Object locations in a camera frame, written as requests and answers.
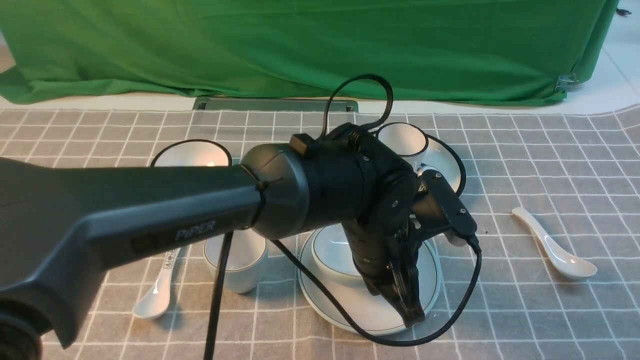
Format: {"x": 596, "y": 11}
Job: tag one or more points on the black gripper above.
{"x": 388, "y": 264}

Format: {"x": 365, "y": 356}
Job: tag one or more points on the plain white ceramic spoon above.
{"x": 567, "y": 264}

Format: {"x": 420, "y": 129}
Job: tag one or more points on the pale grey rimmed cup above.
{"x": 246, "y": 262}

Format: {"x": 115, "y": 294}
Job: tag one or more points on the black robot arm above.
{"x": 62, "y": 229}

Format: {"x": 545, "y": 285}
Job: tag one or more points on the pale shallow bowl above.
{"x": 332, "y": 254}

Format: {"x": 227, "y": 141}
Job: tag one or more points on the black rimmed cartoon plate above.
{"x": 439, "y": 156}

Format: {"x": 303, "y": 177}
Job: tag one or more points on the black rimmed white cup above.
{"x": 406, "y": 140}

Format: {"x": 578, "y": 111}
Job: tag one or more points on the grey checked tablecloth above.
{"x": 578, "y": 175}

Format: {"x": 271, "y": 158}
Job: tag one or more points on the white spoon with print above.
{"x": 157, "y": 299}

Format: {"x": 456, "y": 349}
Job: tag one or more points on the black rimmed white bowl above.
{"x": 193, "y": 153}

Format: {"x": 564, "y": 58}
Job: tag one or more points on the metal binder clip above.
{"x": 566, "y": 83}

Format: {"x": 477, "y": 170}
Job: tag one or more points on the green backdrop cloth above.
{"x": 485, "y": 52}

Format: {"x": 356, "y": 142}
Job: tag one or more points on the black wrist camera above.
{"x": 439, "y": 210}

